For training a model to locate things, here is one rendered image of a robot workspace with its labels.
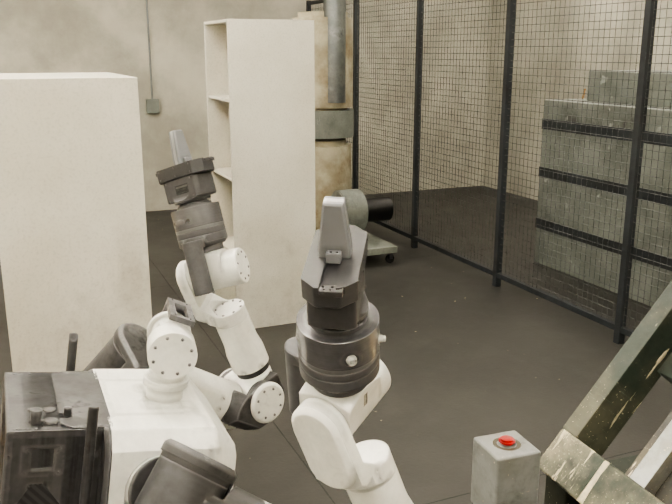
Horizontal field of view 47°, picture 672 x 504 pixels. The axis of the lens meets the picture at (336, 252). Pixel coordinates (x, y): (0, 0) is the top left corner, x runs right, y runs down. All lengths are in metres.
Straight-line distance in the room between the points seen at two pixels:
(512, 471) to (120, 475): 1.14
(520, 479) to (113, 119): 2.24
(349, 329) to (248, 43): 4.40
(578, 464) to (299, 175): 3.59
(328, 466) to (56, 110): 2.69
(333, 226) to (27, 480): 0.53
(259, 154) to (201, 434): 4.19
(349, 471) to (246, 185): 4.37
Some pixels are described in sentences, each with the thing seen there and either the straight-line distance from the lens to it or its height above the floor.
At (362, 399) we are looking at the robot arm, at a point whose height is 1.49.
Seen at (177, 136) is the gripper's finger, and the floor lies 1.71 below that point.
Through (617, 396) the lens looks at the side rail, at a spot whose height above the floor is 1.01.
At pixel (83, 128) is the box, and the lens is 3.41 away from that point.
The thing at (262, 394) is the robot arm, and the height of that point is 1.25.
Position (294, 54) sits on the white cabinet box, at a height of 1.84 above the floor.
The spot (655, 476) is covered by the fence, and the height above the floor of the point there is 0.93.
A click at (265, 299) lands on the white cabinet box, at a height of 0.20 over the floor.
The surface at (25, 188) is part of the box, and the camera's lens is 3.43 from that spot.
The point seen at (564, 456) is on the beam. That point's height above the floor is 0.87.
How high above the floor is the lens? 1.86
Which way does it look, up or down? 14 degrees down
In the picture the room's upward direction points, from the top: straight up
